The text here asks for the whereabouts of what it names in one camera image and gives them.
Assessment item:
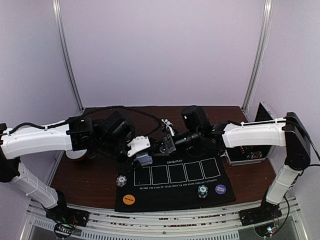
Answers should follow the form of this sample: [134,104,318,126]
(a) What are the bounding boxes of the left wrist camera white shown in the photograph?
[127,135,151,157]

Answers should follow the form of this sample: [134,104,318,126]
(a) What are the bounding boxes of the black poker cloth mat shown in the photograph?
[114,147,236,213]

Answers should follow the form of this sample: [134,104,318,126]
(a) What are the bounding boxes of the aluminium frame post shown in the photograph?
[52,0,84,113]
[242,0,274,114]

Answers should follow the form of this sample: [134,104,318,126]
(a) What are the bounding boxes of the aluminium poker chip case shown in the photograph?
[224,101,276,166]

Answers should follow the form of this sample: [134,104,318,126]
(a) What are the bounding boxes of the left aluminium frame post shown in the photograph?
[52,0,84,113]

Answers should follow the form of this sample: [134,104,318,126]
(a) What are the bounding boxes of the mixed colour chip stack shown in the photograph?
[197,185,209,199]

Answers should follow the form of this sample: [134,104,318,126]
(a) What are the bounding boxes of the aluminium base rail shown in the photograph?
[19,194,308,240]

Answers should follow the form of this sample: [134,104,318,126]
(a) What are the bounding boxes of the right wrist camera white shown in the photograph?
[161,118,175,137]

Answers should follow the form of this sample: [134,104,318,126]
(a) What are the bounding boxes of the orange big blind button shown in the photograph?
[122,194,136,206]

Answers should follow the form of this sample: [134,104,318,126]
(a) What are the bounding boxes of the blue small blind button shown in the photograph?
[215,184,227,195]

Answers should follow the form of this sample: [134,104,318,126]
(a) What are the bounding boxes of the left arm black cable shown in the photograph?
[7,106,163,133]

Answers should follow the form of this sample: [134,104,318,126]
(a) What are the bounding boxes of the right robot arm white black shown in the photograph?
[159,105,311,226]

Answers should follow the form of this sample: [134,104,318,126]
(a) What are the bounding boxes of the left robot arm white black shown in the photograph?
[0,111,153,229]

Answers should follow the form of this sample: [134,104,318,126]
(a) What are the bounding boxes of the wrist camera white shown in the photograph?
[161,118,175,137]
[127,135,151,157]

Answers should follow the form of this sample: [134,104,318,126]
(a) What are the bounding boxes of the grey playing card deck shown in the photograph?
[135,152,153,167]

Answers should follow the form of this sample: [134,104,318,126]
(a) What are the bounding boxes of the right aluminium frame post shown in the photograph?
[242,0,274,114]

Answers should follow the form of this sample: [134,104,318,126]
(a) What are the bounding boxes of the poker chip row lower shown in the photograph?
[245,151,263,160]

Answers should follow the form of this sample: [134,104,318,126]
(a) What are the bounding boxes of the blue white chip stack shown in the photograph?
[115,175,127,188]

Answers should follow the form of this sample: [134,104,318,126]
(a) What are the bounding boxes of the white red bowl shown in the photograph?
[65,149,87,162]

